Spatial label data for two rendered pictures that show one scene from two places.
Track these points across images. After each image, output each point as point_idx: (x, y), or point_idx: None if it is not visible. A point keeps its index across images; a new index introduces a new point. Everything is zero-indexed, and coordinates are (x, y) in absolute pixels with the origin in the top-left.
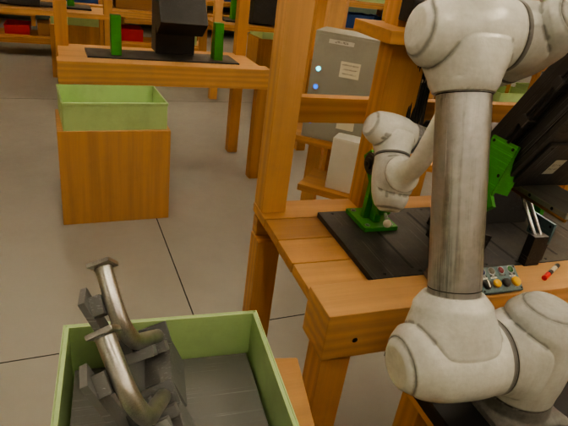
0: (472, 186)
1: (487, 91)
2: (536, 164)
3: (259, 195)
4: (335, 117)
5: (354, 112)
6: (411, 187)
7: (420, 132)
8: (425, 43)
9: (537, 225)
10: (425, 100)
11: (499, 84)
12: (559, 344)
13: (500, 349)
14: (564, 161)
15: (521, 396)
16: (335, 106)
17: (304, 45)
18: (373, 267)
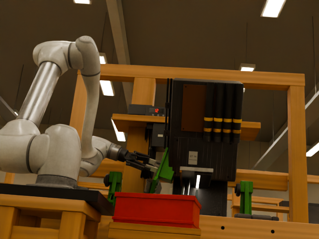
0: (35, 86)
1: (50, 61)
2: (176, 153)
3: None
4: (107, 173)
5: (118, 171)
6: (88, 155)
7: (111, 144)
8: (32, 54)
9: (187, 191)
10: (153, 158)
11: (55, 59)
12: (51, 131)
13: (25, 134)
14: (196, 153)
15: (37, 162)
16: (106, 167)
17: (79, 129)
18: None
